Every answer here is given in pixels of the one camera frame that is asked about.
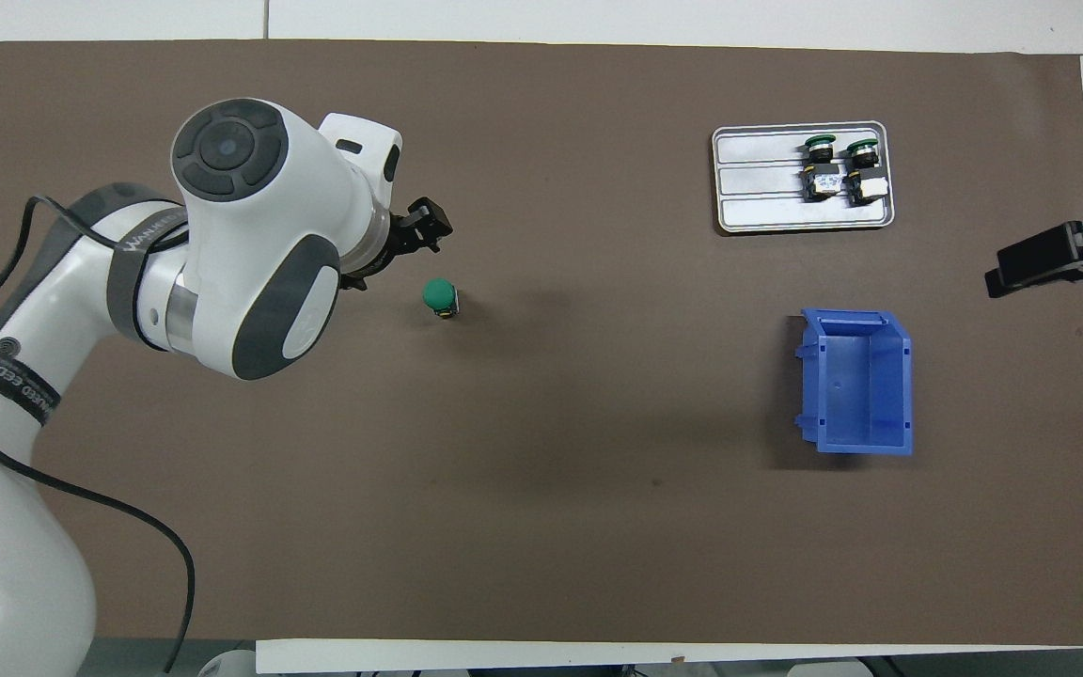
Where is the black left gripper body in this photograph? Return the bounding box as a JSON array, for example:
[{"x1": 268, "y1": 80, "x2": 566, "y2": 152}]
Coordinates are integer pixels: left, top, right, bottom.
[{"x1": 338, "y1": 213, "x2": 422, "y2": 291}]

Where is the green push button switch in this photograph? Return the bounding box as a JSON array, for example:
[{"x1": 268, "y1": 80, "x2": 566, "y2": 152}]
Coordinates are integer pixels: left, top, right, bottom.
[
  {"x1": 422, "y1": 278, "x2": 461, "y2": 321},
  {"x1": 800, "y1": 134, "x2": 845, "y2": 202},
  {"x1": 843, "y1": 137, "x2": 887, "y2": 206}
]

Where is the blue plastic storage bin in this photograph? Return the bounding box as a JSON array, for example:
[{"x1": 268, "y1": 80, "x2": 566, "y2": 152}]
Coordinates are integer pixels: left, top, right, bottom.
[{"x1": 793, "y1": 308, "x2": 915, "y2": 457}]

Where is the brown table mat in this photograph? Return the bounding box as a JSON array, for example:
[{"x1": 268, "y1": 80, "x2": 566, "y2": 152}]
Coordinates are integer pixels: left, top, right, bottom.
[{"x1": 0, "y1": 39, "x2": 1083, "y2": 648}]

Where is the grey metal tray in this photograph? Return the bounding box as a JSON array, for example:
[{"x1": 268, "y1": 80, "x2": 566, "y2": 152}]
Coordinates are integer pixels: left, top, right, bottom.
[{"x1": 712, "y1": 120, "x2": 896, "y2": 235}]

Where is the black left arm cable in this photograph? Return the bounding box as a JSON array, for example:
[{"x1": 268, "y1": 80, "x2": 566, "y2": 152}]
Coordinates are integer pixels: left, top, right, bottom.
[{"x1": 0, "y1": 195, "x2": 196, "y2": 677}]

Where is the black printed velcro strap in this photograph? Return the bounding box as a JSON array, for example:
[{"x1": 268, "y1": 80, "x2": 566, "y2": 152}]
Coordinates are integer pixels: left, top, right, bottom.
[{"x1": 0, "y1": 340, "x2": 63, "y2": 429}]

